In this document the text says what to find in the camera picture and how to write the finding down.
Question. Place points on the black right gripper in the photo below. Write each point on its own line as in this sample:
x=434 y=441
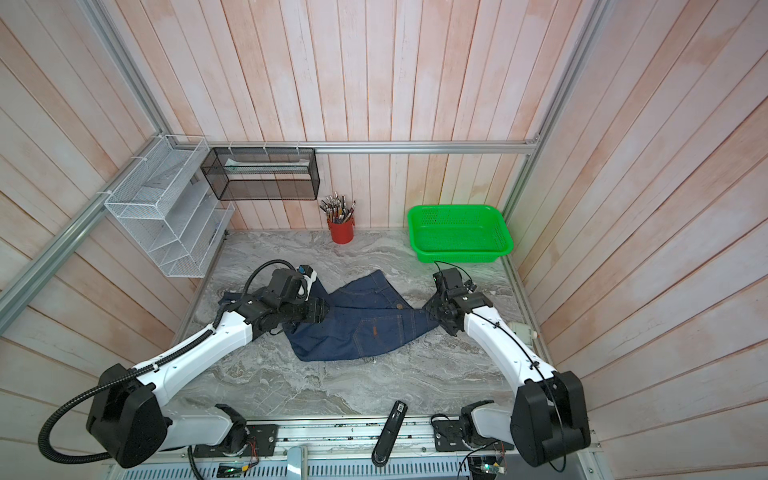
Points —
x=431 y=304

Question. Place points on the white wire mesh shelf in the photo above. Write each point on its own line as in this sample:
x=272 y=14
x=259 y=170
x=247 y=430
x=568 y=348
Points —
x=169 y=208

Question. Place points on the aluminium frame rail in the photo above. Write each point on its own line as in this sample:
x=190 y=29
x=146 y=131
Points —
x=36 y=274

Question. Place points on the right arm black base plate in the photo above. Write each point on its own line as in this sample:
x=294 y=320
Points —
x=453 y=435

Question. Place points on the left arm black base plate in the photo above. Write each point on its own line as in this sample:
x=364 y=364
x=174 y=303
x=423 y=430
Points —
x=258 y=440

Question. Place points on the red metal pencil bucket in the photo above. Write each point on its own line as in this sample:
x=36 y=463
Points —
x=342 y=233

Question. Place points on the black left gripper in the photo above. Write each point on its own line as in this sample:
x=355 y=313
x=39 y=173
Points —
x=316 y=313

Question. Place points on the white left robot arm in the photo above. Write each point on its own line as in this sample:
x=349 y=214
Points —
x=131 y=418

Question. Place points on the green plastic basket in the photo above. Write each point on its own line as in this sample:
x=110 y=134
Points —
x=458 y=233

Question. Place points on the dark blue denim trousers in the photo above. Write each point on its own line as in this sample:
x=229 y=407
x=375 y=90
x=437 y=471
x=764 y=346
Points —
x=367 y=318

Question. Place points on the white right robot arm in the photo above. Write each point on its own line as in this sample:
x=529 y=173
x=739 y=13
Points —
x=548 y=418

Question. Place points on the black wire mesh basket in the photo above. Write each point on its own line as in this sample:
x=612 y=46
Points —
x=262 y=173

